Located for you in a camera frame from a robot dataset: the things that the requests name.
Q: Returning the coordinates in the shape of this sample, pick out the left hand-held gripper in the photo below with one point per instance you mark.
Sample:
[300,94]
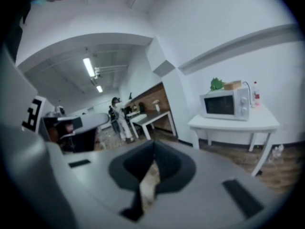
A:
[35,113]

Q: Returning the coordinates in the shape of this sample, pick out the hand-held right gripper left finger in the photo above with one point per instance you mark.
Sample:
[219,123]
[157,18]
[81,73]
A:
[95,187]

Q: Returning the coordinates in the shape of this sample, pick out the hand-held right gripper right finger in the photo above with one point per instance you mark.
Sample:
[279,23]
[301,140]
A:
[209,194]

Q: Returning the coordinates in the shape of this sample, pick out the ceiling light tube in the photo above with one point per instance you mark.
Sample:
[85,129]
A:
[88,67]
[99,89]

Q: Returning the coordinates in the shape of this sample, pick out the white ceiling pipes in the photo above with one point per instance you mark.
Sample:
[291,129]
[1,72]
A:
[112,68]

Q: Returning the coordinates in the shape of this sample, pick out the dark desk with white legs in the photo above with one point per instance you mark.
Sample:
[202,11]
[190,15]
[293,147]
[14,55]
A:
[152,116]

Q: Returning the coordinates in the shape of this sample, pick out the white spray bottle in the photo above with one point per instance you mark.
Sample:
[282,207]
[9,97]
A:
[156,107]

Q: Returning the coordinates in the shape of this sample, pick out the clear plastic bottle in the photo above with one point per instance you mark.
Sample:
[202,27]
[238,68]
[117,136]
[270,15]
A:
[280,150]
[272,154]

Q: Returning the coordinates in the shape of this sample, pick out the white table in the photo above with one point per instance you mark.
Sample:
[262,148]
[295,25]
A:
[238,124]

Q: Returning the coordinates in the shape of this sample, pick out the white microwave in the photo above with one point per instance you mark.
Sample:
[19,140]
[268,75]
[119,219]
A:
[219,104]

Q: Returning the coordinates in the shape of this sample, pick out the green plant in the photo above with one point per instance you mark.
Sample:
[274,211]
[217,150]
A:
[216,84]

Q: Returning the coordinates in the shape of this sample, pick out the red label plastic bottle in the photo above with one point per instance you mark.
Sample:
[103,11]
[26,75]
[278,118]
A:
[256,94]

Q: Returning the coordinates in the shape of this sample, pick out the small wooden box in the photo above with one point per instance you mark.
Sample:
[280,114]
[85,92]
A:
[233,85]

